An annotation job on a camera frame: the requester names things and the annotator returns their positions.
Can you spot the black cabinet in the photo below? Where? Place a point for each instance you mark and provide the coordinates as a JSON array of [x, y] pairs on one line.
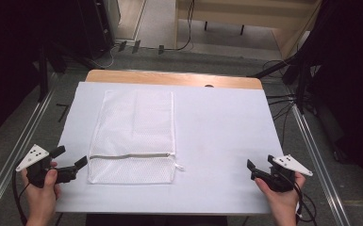
[[95, 28]]

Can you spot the white mesh laundry bag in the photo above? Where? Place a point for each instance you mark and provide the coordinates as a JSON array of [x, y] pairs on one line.
[[132, 132]]

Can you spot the black metal stand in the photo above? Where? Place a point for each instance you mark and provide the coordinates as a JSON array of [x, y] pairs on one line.
[[300, 81], [43, 75]]

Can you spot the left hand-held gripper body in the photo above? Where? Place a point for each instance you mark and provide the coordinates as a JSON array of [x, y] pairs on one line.
[[33, 157]]

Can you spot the aluminium floor rail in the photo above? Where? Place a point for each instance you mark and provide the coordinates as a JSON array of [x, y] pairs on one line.
[[317, 163], [12, 157]]

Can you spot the white table sheet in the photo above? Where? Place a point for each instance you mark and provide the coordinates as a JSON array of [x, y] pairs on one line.
[[220, 141]]

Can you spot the light wooden platform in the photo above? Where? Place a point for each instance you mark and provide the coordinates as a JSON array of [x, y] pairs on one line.
[[248, 15]]

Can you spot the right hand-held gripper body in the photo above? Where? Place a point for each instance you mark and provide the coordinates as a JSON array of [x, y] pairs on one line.
[[283, 180]]

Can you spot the wooden table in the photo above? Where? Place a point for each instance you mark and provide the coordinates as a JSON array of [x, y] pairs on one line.
[[169, 78]]

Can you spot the black curtain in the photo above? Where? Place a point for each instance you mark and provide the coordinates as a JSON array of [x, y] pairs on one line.
[[352, 78], [6, 62]]

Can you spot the person's right hand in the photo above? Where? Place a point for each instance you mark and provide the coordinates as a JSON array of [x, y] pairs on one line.
[[283, 204]]

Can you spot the person's left hand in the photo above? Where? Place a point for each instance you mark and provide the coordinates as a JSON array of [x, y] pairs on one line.
[[42, 201]]

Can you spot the person's dark clothing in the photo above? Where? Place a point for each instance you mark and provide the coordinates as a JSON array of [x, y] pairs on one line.
[[157, 220]]

